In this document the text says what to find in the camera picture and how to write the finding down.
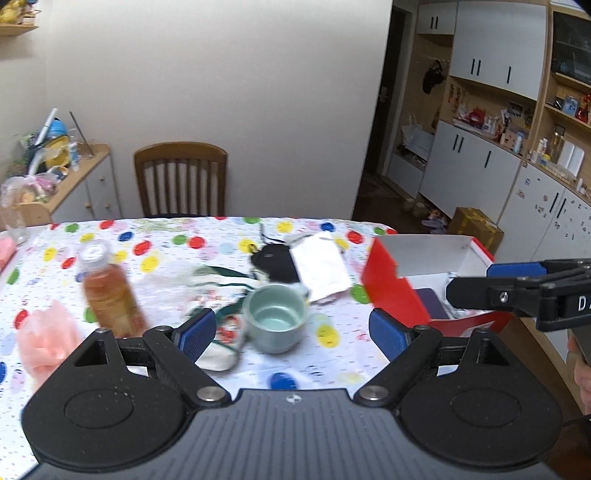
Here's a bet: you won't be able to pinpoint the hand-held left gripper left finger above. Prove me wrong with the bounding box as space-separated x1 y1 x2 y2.
74 308 232 408

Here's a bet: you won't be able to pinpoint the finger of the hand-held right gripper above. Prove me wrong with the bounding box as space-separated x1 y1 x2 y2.
486 258 591 278
445 274 555 320

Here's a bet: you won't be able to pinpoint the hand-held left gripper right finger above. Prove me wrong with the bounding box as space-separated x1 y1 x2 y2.
353 308 513 409

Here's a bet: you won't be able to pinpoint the green striped printed cloth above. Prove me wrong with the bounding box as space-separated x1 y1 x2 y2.
185 265 260 352

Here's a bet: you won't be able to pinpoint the red cardboard box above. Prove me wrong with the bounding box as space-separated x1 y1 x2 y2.
361 234 514 334

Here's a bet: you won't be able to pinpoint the clear plastic bag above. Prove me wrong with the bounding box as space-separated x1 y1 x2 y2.
133 265 218 320

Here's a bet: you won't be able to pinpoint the black cloth pouch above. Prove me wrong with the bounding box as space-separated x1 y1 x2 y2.
249 225 304 284

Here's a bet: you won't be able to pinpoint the person's right hand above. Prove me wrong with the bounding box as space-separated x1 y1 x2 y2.
567 333 591 417

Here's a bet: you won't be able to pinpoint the dark purple cloth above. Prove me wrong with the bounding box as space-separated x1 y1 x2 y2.
417 286 452 320

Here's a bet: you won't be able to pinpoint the brown cardboard box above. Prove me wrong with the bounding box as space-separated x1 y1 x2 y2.
447 207 505 256

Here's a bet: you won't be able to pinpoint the purple plush slippers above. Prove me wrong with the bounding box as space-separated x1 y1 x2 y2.
422 210 450 232

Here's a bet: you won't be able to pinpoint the grey-green ceramic cup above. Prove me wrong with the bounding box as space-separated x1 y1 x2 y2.
242 284 311 355

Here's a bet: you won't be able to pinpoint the orange drink bottle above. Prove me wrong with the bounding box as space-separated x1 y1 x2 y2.
76 240 149 339

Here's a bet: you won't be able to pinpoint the pink plastic bag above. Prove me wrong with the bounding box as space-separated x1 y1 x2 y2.
16 299 88 385

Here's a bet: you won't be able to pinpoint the white paper bag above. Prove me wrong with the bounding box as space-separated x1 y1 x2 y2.
400 121 435 160

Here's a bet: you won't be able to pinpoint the wooden white sideboard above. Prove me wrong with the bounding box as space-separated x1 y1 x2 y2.
18 143 123 225

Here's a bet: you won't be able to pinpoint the brown wooden chair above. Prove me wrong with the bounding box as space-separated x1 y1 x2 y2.
134 142 229 219

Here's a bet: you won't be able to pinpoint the black hanging bag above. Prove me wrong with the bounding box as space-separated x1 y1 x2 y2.
422 60 445 96

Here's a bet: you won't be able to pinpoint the pink plastic object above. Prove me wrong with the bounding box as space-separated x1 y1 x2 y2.
0 237 19 274

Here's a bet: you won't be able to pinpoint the clear drinking glass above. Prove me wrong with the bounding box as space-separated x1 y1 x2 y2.
0 191 31 248

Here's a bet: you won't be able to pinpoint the clear bag of snacks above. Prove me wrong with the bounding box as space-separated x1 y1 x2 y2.
0 172 62 209

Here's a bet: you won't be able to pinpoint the blue yellow toy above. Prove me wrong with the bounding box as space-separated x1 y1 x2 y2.
28 118 72 174

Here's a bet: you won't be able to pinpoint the white rolled paper tube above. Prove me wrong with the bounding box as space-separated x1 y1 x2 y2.
33 108 59 154

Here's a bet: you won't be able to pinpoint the white wooden wall cabinet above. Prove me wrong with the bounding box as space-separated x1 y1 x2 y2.
385 0 591 278

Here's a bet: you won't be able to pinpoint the wooden wall shelf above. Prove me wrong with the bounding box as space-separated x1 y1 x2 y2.
0 0 40 38

